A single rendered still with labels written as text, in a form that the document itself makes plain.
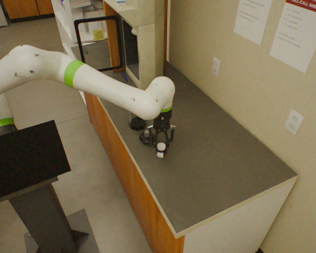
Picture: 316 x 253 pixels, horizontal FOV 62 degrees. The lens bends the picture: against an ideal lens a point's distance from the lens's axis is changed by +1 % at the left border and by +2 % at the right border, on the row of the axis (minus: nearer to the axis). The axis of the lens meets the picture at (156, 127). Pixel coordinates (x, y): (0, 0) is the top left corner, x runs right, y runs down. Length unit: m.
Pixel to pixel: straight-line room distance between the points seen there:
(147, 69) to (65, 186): 1.37
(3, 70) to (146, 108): 0.51
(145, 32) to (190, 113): 0.58
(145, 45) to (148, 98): 0.83
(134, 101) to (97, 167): 1.74
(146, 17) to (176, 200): 1.07
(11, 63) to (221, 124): 1.16
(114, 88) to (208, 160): 0.67
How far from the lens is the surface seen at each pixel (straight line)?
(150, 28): 1.72
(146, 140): 1.44
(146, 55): 1.78
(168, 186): 1.28
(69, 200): 2.49
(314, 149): 1.42
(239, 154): 1.49
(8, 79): 1.08
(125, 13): 1.63
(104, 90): 1.03
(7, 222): 2.57
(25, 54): 1.02
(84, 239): 2.25
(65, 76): 1.11
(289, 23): 1.35
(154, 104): 0.96
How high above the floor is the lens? 1.97
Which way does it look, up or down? 41 degrees down
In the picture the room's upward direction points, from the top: straight up
